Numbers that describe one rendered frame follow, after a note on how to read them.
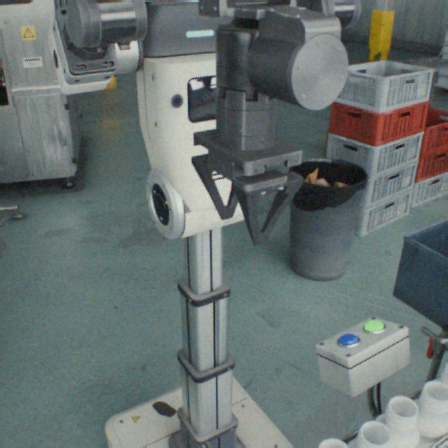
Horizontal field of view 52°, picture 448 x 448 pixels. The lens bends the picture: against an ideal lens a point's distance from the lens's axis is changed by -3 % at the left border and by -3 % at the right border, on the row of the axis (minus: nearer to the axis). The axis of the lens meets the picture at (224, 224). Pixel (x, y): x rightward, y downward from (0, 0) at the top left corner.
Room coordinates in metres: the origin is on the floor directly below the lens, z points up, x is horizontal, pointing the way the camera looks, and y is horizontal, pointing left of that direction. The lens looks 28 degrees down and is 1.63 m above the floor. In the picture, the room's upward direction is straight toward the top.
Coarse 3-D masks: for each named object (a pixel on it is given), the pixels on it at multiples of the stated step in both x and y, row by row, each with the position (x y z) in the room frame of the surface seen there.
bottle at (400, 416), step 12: (396, 396) 0.41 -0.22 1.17; (396, 408) 0.41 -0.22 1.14; (408, 408) 0.40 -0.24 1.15; (384, 420) 0.40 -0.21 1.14; (396, 420) 0.38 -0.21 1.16; (408, 420) 0.38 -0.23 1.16; (396, 432) 0.38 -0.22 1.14; (408, 432) 0.38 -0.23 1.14; (396, 444) 0.37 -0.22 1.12; (408, 444) 0.37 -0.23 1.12
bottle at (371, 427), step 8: (368, 424) 0.37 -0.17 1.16; (376, 424) 0.37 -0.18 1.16; (360, 432) 0.36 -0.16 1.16; (368, 432) 0.37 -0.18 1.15; (376, 432) 0.37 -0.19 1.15; (384, 432) 0.36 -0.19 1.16; (352, 440) 0.38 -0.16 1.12; (360, 440) 0.35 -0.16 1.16; (368, 440) 0.38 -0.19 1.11; (376, 440) 0.37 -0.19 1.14; (384, 440) 0.36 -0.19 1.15
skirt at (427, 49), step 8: (344, 32) 14.82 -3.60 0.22; (352, 40) 14.51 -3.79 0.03; (360, 40) 14.24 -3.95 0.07; (368, 40) 13.98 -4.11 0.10; (392, 40) 13.25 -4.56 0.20; (400, 40) 13.03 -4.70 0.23; (392, 48) 13.18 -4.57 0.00; (400, 48) 12.99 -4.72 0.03; (408, 48) 12.77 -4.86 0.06; (416, 48) 12.55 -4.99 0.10; (424, 48) 12.34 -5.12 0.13; (432, 48) 12.14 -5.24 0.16; (440, 48) 11.94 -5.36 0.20; (440, 56) 11.90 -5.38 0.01
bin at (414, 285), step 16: (432, 224) 1.28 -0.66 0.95; (416, 240) 1.24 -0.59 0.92; (432, 240) 1.28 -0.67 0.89; (416, 256) 1.16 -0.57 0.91; (432, 256) 1.12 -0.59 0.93; (400, 272) 1.20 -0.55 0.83; (416, 272) 1.15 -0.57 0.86; (432, 272) 1.11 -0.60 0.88; (400, 288) 1.19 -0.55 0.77; (416, 288) 1.14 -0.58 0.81; (432, 288) 1.10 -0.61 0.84; (416, 304) 1.13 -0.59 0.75; (432, 304) 1.09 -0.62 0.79; (432, 320) 1.07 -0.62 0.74
